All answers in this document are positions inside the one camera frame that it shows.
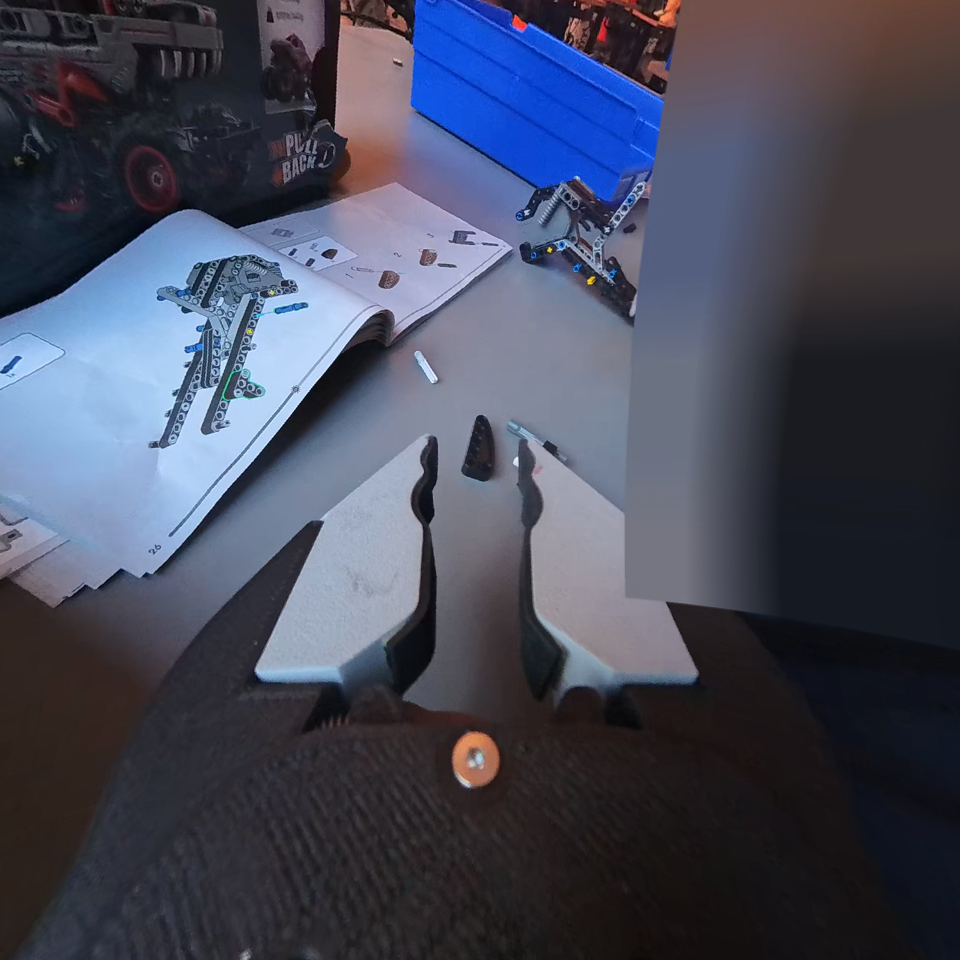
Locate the black curved toy brick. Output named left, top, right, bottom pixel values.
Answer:
left=460, top=414, right=497, bottom=482

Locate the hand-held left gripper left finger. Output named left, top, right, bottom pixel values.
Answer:
left=254, top=434, right=441, bottom=696

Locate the dark grey axle piece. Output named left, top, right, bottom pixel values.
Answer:
left=507, top=420, right=568, bottom=464

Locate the grey toy brick chassis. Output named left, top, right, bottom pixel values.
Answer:
left=516, top=177, right=651, bottom=325

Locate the blue plastic bin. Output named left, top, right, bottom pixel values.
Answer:
left=410, top=0, right=670, bottom=209

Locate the open instruction booklet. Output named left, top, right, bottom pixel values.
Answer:
left=0, top=181, right=516, bottom=610

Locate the black toy truck box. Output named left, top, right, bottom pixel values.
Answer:
left=0, top=0, right=351, bottom=318

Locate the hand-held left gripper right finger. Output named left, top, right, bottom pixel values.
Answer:
left=516, top=438, right=700, bottom=700

